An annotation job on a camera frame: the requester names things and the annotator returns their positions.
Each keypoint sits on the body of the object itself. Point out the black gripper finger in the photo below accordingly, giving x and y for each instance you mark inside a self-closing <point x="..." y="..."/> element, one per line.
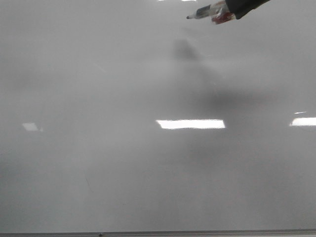
<point x="241" y="7"/>

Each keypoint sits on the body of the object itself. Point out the black whiteboard marker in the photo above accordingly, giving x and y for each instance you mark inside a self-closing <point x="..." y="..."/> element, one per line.
<point x="209" y="10"/>

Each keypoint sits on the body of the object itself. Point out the white glossy whiteboard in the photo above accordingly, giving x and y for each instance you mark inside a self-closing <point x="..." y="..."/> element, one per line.
<point x="123" y="115"/>

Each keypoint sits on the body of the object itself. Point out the red clear marker holder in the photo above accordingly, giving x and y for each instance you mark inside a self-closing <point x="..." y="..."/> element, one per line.
<point x="222" y="15"/>

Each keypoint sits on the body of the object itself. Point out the grey aluminium whiteboard frame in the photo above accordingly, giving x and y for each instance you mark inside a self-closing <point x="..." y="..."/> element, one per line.
<point x="228" y="233"/>

